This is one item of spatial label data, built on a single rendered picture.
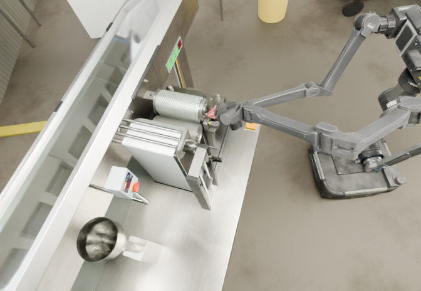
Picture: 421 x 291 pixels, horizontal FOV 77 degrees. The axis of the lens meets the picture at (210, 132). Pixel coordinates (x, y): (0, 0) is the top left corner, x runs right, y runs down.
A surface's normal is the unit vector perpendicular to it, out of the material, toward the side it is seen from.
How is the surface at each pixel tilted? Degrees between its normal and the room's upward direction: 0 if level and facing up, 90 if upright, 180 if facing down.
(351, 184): 0
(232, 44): 0
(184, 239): 0
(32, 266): 53
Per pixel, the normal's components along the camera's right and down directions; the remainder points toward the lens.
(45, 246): 0.70, -0.11
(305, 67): -0.10, -0.47
